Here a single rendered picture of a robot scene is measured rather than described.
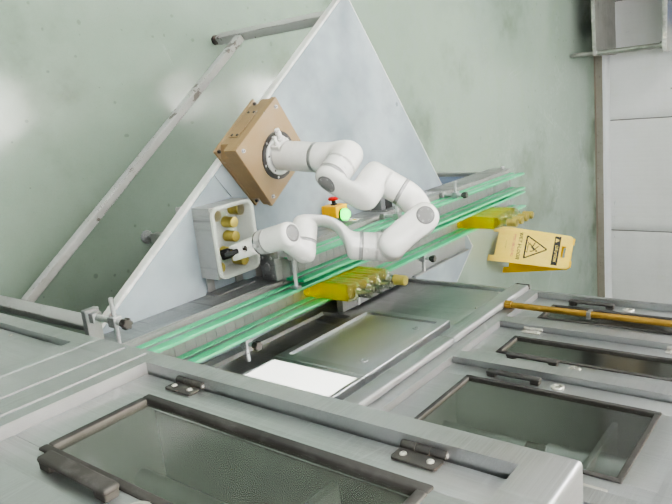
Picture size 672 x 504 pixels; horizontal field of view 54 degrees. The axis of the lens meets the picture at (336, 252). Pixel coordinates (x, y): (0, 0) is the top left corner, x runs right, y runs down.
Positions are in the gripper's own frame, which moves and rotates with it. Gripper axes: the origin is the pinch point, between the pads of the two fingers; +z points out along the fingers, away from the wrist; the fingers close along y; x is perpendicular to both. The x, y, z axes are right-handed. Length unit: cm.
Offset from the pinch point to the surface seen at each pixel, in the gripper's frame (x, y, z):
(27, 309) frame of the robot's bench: 4, -41, 55
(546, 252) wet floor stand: -92, 346, 62
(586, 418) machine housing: -61, 6, -94
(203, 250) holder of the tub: 3.4, -8.0, 2.0
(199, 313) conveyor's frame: -12.9, -21.5, -3.9
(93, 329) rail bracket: -5, -53, -4
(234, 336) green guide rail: -23.2, -14.0, -5.6
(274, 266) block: -9.1, 10.5, -5.4
